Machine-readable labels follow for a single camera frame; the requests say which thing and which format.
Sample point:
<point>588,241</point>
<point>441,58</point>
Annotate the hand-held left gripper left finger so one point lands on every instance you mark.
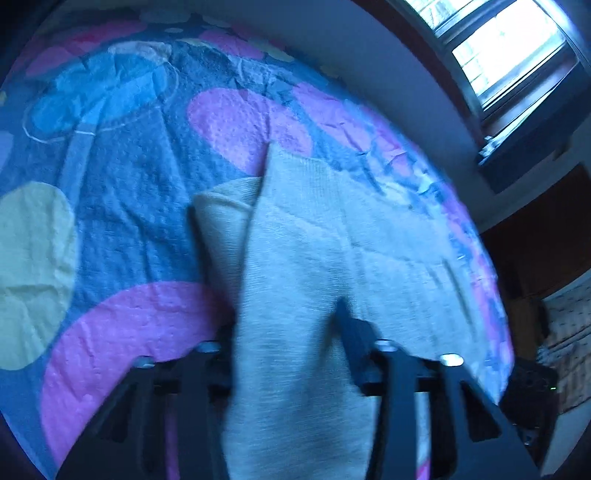
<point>203,369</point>

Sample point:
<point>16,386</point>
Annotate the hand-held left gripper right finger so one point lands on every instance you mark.
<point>358,344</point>

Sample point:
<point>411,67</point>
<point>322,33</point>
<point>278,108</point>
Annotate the beige knit sweater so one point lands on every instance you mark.
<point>295,258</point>

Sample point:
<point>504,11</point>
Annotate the brown wooden cabinet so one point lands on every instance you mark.
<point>535,240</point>

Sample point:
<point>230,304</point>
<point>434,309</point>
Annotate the colourful dotted bedspread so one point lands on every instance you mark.
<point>129,175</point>

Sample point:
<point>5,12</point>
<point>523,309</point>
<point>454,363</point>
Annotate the white dotted cloth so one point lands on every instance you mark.
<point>570,346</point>

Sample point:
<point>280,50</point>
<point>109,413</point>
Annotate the wooden framed window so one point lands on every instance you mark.
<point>498,55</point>

